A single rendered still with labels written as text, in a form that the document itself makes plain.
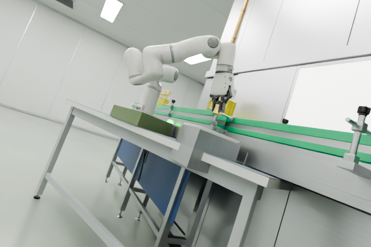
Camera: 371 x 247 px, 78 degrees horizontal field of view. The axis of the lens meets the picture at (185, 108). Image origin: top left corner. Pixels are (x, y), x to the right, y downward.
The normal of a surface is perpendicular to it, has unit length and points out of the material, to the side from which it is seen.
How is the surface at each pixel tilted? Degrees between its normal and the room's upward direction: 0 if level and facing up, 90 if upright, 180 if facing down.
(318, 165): 90
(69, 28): 90
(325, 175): 90
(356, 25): 90
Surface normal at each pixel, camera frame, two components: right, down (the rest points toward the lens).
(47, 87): 0.45, 0.04
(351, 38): -0.83, -0.36
